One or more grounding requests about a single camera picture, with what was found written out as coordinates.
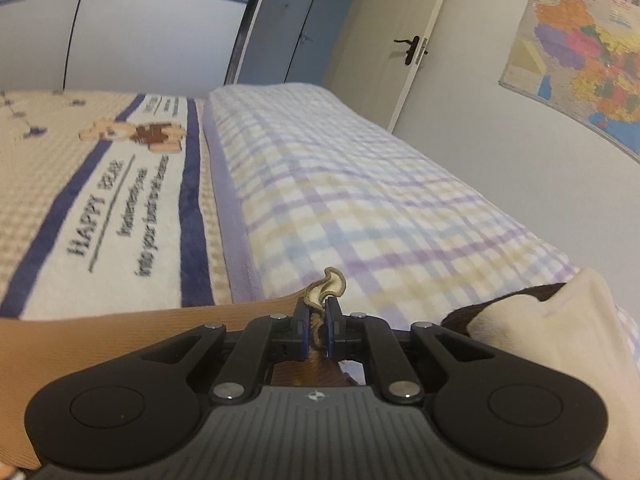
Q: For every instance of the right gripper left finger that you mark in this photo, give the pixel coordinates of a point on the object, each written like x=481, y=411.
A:
x=139, y=408

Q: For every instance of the wall map poster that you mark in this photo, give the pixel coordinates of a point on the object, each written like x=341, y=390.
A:
x=581, y=58

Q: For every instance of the sliding wardrobe doors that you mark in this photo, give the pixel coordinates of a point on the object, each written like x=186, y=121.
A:
x=173, y=47

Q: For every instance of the white room door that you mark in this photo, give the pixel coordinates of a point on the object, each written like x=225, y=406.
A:
x=377, y=55

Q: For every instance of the brown knit sweater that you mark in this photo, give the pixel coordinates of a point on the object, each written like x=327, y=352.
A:
x=36, y=353

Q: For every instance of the purple plaid quilt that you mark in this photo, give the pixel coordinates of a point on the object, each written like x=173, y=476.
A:
x=303, y=183

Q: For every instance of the beige bear pattern blanket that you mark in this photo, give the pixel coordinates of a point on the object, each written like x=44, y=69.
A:
x=107, y=205

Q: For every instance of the cream and brown garment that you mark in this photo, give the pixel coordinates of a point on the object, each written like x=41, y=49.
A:
x=573, y=328

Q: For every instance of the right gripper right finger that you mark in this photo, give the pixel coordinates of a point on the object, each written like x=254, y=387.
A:
x=496, y=408

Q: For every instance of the black door handle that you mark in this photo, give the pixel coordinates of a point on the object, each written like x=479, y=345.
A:
x=414, y=47

